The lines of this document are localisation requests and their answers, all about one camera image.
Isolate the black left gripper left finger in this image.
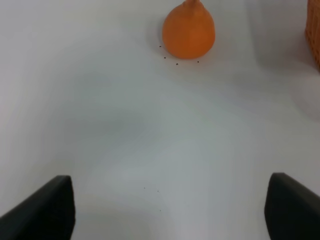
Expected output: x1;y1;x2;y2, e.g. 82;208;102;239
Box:
0;175;76;240

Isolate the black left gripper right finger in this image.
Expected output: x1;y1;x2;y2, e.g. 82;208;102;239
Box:
264;172;320;240

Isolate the orange fruit with neck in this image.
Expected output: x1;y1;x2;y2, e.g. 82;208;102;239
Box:
162;0;216;60

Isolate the woven wicker basket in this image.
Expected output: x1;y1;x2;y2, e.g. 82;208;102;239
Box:
304;0;320;69

